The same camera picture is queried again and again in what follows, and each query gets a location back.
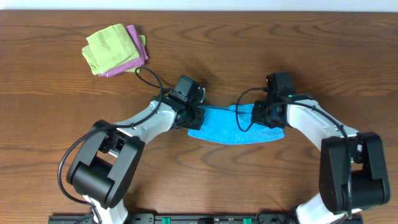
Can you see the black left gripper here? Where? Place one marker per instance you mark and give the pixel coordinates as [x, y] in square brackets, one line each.
[199, 119]

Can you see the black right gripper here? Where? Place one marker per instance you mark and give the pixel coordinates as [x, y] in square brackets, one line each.
[257, 117]

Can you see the blue microfiber cloth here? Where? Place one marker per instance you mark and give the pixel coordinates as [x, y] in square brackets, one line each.
[232, 126]

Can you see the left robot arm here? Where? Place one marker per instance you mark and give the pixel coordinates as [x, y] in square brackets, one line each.
[104, 166]

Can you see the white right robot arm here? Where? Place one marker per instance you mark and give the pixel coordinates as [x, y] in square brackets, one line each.
[353, 173]

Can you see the pink folded cloth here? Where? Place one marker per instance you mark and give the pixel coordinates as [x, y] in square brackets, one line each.
[138, 57]

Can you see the green folded cloth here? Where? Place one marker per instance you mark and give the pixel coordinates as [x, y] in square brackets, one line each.
[108, 48]

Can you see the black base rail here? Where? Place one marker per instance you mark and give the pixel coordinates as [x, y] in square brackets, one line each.
[148, 218]

